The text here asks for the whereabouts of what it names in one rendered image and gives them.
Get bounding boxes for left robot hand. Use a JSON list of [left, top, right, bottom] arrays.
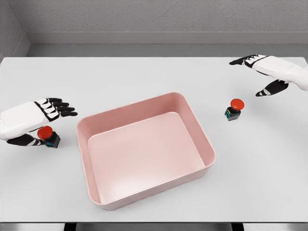
[[0, 97, 78, 147]]

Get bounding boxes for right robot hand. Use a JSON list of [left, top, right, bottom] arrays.
[[229, 54, 299, 97]]

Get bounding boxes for pink plastic basket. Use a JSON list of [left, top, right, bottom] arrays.
[[76, 91, 217, 212]]

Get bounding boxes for red button industrial switch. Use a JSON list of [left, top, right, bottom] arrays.
[[37, 126, 61, 148], [225, 98, 245, 122]]

